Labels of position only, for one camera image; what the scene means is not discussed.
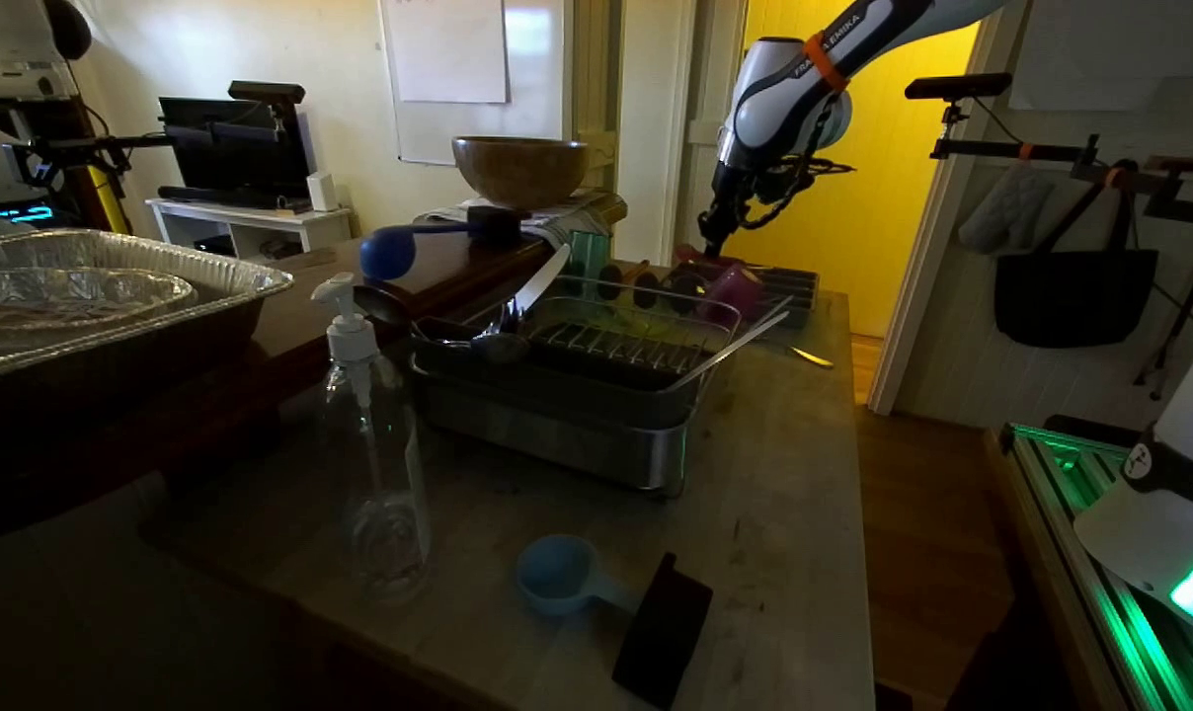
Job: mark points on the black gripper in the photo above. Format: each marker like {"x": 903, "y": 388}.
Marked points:
{"x": 752, "y": 200}

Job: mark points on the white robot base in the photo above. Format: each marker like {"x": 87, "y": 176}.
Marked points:
{"x": 1141, "y": 519}

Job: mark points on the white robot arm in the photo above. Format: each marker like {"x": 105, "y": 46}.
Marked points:
{"x": 792, "y": 96}

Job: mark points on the steel dish rack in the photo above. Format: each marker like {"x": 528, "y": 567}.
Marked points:
{"x": 607, "y": 378}

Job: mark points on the purple cup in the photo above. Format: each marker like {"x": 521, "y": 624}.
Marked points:
{"x": 736, "y": 292}

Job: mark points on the wooden bowl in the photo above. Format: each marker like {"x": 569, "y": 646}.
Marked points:
{"x": 519, "y": 171}

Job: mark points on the blue ball brush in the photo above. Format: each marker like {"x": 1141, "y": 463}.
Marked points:
{"x": 411, "y": 249}

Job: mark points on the black hanging bag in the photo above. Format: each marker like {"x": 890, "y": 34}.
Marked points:
{"x": 1082, "y": 298}

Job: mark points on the white small table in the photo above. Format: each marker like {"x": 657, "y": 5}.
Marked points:
{"x": 242, "y": 230}

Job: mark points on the black rectangular block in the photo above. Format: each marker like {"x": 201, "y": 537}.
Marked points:
{"x": 661, "y": 633}

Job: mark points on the blue measuring scoop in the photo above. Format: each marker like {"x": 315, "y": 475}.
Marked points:
{"x": 562, "y": 575}

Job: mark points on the clear spray bottle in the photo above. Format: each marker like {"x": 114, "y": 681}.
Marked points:
{"x": 371, "y": 446}

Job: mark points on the black monitor on table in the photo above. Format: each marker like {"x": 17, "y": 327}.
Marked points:
{"x": 242, "y": 149}

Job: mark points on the aluminium foil tray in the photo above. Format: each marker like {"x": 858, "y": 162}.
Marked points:
{"x": 81, "y": 291}

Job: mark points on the white wall board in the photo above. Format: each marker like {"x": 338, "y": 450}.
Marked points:
{"x": 476, "y": 67}

